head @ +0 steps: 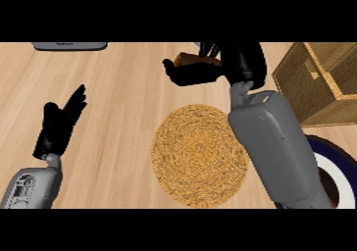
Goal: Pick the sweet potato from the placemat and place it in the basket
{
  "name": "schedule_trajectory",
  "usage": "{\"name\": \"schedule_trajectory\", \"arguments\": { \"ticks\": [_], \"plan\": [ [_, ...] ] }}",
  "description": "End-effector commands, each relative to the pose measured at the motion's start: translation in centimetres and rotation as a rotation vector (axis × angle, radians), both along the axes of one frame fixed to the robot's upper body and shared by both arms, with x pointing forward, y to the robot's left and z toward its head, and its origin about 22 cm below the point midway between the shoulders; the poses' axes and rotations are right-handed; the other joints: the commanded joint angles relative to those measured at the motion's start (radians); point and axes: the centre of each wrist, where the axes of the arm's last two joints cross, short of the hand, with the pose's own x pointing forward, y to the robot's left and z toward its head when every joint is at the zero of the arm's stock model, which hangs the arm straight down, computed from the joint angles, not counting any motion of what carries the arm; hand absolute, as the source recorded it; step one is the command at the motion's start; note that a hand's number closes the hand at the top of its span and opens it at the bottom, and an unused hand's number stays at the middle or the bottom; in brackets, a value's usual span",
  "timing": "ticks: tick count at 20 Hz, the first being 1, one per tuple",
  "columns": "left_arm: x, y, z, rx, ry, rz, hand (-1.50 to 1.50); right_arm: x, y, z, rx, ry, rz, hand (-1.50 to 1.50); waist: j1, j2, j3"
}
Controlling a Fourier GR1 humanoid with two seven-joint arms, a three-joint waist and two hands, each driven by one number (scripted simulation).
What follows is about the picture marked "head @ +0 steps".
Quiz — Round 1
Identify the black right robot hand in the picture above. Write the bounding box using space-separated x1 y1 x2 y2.
162 41 268 91

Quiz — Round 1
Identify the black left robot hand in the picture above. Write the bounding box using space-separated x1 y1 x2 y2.
33 83 90 161

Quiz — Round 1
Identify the orange sweet potato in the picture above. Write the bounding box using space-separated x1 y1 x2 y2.
175 51 224 68

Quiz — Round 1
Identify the square wicker basket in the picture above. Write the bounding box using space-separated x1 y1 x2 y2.
271 41 357 127

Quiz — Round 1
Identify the round woven straw placemat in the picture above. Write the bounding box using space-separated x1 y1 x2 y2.
152 103 251 209

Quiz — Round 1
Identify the navy and white round plate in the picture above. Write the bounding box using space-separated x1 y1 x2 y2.
274 133 357 210

